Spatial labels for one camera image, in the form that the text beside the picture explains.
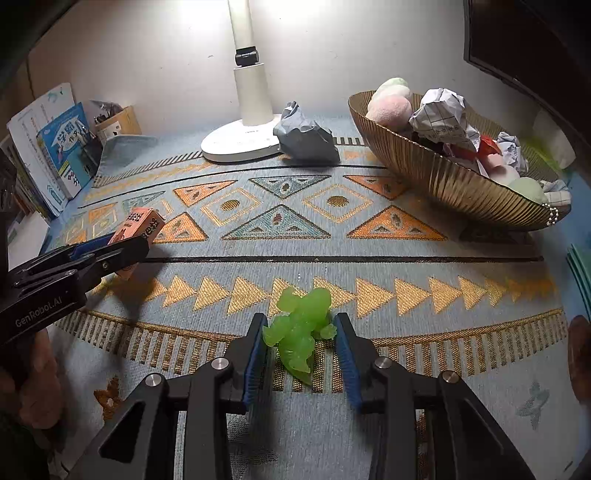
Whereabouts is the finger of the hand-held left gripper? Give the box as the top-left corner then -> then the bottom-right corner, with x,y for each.
14,234 -> 114,284
14,236 -> 151,303

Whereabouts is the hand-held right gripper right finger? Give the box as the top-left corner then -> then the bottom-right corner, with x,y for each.
333,313 -> 536,480

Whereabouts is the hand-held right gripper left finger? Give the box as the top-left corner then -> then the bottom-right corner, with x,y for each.
69,313 -> 269,480

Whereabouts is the small orange carton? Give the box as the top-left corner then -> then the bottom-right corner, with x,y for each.
107,207 -> 164,281

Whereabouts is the green translucent dinosaur toy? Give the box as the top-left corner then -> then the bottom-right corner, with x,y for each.
262,286 -> 338,387

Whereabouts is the amber ribbed glass bowl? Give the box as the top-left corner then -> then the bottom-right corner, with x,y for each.
347,90 -> 573,232

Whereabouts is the white paper ball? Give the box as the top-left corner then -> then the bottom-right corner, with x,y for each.
272,100 -> 341,163
409,88 -> 482,153
496,131 -> 529,176

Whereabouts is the pink white green plush skewer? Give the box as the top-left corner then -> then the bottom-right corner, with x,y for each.
366,77 -> 414,132
485,154 -> 561,227

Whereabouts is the red snack bag plush pillow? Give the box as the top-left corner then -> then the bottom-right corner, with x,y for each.
475,136 -> 503,160

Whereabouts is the checked paper ball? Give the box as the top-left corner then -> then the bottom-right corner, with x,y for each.
538,179 -> 572,208

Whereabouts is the person's left hand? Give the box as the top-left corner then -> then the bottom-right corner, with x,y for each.
21,330 -> 65,430

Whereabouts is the white paper stack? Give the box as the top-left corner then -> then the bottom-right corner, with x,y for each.
7,217 -> 51,259

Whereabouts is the row of upright books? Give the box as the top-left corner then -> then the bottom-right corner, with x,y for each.
0,138 -> 51,222

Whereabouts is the black mesh pen holder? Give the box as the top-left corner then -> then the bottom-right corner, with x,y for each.
81,138 -> 105,178

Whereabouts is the blue cover book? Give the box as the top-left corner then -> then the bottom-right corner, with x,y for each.
36,102 -> 93,195

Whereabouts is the wooden pen holder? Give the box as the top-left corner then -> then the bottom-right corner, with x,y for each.
95,105 -> 142,139

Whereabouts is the bundle of pens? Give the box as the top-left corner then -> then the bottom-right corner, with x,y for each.
90,99 -> 123,121

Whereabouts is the patterned woven mat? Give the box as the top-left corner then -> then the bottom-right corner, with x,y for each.
46,117 -> 573,480

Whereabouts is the white desk lamp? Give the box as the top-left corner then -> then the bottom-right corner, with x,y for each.
201,0 -> 283,163

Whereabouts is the brown round object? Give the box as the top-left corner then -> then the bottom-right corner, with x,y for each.
567,315 -> 591,393

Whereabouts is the green booklet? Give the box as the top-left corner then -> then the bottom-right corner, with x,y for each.
567,244 -> 591,296

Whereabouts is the green tissue box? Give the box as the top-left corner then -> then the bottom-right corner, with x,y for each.
526,108 -> 578,169

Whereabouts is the black television screen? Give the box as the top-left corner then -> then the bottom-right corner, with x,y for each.
463,0 -> 591,112

